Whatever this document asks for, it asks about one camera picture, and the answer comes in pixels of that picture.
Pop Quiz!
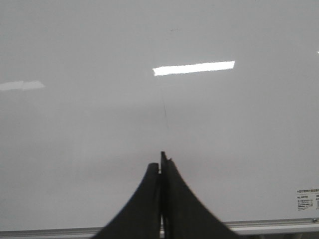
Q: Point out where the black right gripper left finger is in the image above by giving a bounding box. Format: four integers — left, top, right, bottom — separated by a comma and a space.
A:
93, 163, 160, 239

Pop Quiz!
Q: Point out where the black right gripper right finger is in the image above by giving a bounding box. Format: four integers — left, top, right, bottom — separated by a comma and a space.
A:
160, 151, 244, 239

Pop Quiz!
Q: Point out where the white whiteboard with aluminium frame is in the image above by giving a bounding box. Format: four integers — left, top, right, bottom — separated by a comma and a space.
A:
0, 0, 319, 231

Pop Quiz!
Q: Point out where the white product label sticker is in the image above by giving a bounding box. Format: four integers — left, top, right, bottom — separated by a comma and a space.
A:
296, 188, 319, 211

